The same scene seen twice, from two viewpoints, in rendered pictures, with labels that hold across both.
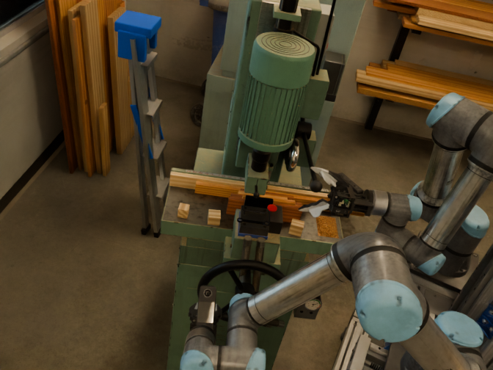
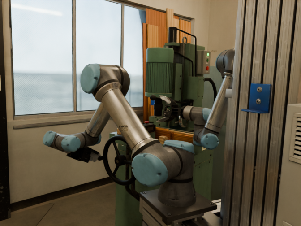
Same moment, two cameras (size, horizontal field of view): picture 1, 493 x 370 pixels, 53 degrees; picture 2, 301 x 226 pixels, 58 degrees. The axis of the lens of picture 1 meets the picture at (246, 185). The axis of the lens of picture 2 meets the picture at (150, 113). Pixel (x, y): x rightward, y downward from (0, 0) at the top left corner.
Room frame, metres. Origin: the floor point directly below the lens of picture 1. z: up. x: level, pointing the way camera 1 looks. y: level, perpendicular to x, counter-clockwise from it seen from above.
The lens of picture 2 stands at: (0.03, -1.23, 1.29)
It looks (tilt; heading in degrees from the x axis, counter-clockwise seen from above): 8 degrees down; 45
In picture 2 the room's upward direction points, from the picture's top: 2 degrees clockwise
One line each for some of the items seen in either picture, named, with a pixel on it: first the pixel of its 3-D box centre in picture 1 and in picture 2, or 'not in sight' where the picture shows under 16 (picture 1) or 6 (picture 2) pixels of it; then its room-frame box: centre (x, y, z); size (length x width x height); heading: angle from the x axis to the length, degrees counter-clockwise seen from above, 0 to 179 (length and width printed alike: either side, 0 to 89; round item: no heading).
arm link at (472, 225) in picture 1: (464, 226); not in sight; (1.30, -0.74, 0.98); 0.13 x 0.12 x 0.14; 49
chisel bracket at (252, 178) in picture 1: (256, 175); (159, 122); (1.34, -0.03, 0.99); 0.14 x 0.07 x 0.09; 6
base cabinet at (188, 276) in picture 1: (230, 275); (164, 206); (1.44, -0.01, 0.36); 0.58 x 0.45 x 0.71; 6
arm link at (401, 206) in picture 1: (400, 207); (202, 115); (1.18, -0.47, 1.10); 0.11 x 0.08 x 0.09; 96
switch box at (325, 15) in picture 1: (318, 32); (203, 62); (1.65, -0.13, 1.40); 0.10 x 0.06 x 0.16; 6
